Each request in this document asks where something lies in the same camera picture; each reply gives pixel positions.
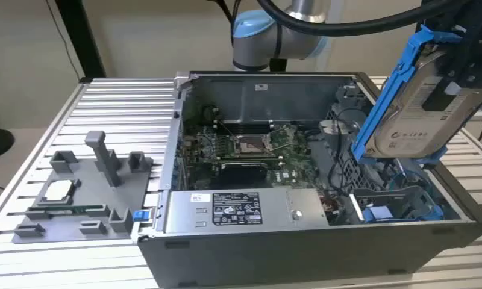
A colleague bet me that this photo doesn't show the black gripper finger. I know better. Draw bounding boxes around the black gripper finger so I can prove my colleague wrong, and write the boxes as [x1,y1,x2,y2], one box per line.
[421,39,467,112]

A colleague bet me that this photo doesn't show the hard disk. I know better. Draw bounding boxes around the hard disk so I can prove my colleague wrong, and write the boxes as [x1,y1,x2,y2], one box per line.
[351,23,482,169]

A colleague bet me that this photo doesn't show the blue disk wire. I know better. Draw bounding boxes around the blue disk wire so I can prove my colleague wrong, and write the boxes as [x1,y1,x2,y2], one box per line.
[385,161,407,193]

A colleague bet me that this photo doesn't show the black RAM slot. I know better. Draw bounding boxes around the black RAM slot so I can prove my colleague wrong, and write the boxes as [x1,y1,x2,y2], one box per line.
[215,152,280,160]
[215,120,275,134]

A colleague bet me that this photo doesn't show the grey metal drive cage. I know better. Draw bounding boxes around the grey metal drive cage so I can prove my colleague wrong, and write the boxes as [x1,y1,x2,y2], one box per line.
[308,102,447,225]

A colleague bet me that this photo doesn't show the green motherboard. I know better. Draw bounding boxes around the green motherboard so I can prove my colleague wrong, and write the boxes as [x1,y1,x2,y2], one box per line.
[183,120,325,192]

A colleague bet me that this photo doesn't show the CPU socket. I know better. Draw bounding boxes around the CPU socket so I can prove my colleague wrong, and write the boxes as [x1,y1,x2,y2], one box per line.
[232,134,275,155]

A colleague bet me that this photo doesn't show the silver power supply unit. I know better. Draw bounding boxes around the silver power supply unit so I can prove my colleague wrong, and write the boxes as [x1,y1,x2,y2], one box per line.
[164,188,330,234]

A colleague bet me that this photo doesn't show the dark grey open PC case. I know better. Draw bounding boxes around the dark grey open PC case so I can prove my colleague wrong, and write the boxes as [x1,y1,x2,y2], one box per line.
[136,70,482,289]

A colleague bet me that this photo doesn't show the grey plastic parts rack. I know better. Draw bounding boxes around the grey plastic parts rack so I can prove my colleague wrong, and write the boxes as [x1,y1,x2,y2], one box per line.
[11,131,156,244]

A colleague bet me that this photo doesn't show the green RAM stick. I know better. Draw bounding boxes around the green RAM stick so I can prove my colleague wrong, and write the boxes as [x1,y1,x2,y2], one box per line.
[29,204,105,212]

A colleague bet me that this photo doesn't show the silver CPU chip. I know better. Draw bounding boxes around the silver CPU chip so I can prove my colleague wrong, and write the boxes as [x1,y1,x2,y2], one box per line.
[43,181,76,201]

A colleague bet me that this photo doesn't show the thick black cable hose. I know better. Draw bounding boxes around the thick black cable hose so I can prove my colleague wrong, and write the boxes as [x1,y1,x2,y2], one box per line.
[256,0,472,39]

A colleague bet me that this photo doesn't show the metal socket cover frame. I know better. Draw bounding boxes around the metal socket cover frame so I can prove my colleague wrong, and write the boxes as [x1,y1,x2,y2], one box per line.
[267,125,298,151]

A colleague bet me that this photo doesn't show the blue plastic disk bay bracket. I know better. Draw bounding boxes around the blue plastic disk bay bracket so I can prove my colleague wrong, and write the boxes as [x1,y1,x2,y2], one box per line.
[361,206,393,224]

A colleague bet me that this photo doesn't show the black metal frame post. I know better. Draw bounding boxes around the black metal frame post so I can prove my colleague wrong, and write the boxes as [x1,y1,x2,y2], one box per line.
[55,0,107,79]

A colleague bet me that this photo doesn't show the thin dark wall cable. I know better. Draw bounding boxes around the thin dark wall cable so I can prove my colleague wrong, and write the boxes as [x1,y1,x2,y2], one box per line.
[45,0,81,79]

